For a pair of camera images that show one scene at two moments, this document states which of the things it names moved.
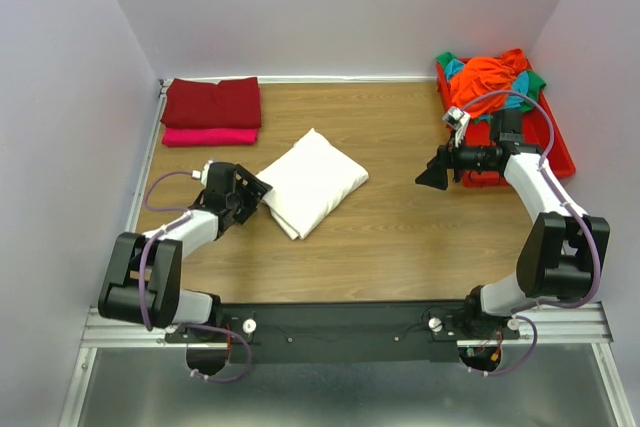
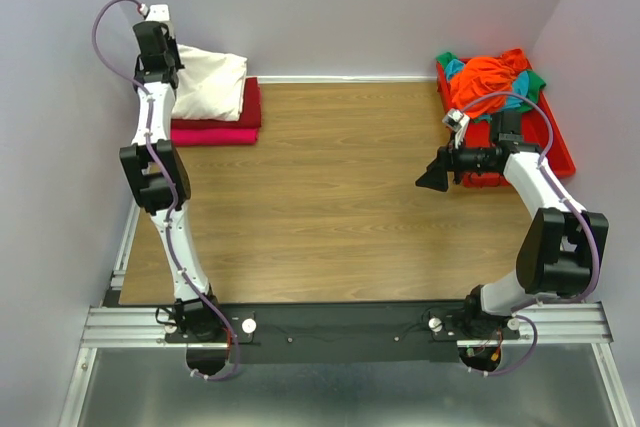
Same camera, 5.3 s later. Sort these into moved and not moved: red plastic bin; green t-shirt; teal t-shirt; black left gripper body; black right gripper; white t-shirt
Moved: black left gripper body; white t-shirt
Not moved: teal t-shirt; red plastic bin; black right gripper; green t-shirt
